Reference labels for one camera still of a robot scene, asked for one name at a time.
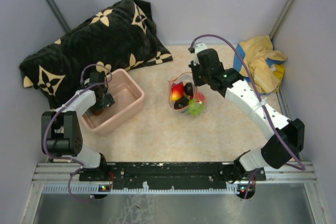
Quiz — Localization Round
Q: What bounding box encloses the pink plastic bin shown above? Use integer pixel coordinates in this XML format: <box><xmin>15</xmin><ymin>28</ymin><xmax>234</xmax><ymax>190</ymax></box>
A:
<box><xmin>81</xmin><ymin>69</ymin><xmax>144</xmax><ymax>136</ymax></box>

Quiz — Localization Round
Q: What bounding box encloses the red yellow apple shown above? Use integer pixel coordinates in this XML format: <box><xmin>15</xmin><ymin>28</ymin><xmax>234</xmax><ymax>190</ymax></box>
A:
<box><xmin>196</xmin><ymin>92</ymin><xmax>206</xmax><ymax>102</ymax></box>

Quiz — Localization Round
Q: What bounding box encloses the dark purple plum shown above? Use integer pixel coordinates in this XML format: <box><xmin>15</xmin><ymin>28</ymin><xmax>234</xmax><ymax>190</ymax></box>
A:
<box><xmin>184</xmin><ymin>82</ymin><xmax>194</xmax><ymax>96</ymax></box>

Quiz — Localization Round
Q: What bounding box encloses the clear zip top bag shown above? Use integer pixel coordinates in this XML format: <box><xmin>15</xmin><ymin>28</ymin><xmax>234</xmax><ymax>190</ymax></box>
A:
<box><xmin>168</xmin><ymin>72</ymin><xmax>207</xmax><ymax>114</ymax></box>

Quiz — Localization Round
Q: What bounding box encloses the red chili pepper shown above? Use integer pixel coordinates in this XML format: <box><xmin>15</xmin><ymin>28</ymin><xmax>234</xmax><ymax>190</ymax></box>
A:
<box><xmin>171</xmin><ymin>82</ymin><xmax>184</xmax><ymax>101</ymax></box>

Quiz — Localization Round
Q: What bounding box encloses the light green apple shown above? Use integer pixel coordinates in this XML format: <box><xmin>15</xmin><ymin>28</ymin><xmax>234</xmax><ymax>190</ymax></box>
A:
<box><xmin>188</xmin><ymin>99</ymin><xmax>205</xmax><ymax>116</ymax></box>

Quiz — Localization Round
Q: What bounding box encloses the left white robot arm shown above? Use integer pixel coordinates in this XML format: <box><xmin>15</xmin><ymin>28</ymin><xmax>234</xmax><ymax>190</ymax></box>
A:
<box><xmin>41</xmin><ymin>71</ymin><xmax>114</xmax><ymax>180</ymax></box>

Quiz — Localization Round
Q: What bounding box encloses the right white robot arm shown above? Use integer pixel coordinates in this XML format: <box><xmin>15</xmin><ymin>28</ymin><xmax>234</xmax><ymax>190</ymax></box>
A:
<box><xmin>189</xmin><ymin>43</ymin><xmax>305</xmax><ymax>180</ymax></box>

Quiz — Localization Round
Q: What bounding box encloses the yellow blue crumpled cloth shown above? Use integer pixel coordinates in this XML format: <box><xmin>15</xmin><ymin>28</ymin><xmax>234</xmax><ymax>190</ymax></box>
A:
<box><xmin>236</xmin><ymin>35</ymin><xmax>287</xmax><ymax>94</ymax></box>

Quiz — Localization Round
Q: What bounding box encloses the black floral pillow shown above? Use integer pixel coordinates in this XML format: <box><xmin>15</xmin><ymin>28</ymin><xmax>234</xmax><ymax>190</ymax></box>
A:
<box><xmin>19</xmin><ymin>0</ymin><xmax>173</xmax><ymax>109</ymax></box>

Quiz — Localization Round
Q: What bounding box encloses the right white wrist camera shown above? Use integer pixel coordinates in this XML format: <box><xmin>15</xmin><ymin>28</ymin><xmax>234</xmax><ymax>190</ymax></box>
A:
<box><xmin>194</xmin><ymin>42</ymin><xmax>208</xmax><ymax>55</ymax></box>

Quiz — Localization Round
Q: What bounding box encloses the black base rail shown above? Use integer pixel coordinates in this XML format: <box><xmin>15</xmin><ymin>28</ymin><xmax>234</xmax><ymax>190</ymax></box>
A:
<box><xmin>79</xmin><ymin>157</ymin><xmax>266</xmax><ymax>190</ymax></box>

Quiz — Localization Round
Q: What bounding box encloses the aluminium frame bar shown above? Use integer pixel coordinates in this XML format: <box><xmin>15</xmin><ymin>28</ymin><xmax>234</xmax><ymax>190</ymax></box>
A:
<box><xmin>33</xmin><ymin>162</ymin><xmax>317</xmax><ymax>196</ymax></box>

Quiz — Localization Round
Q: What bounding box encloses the right corner frame post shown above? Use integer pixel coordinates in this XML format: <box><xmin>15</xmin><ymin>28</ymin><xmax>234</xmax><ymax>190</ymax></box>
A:
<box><xmin>269</xmin><ymin>0</ymin><xmax>296</xmax><ymax>40</ymax></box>

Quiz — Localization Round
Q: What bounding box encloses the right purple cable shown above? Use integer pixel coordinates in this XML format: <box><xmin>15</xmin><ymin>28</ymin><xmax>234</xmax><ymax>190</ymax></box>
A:
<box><xmin>188</xmin><ymin>34</ymin><xmax>307</xmax><ymax>200</ymax></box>

